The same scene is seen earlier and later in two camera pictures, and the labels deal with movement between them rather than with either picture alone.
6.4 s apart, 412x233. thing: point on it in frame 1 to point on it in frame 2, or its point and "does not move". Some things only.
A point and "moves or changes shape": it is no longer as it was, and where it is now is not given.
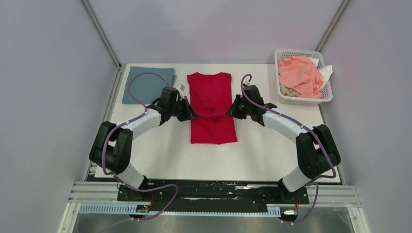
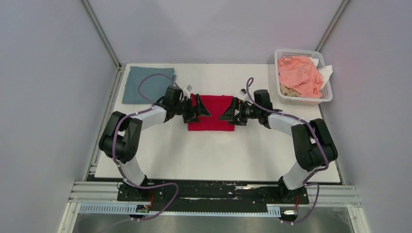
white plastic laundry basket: (327, 93) does not move
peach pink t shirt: (301, 74) does not move
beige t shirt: (288, 91) does not move
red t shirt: (211, 96) moves or changes shape
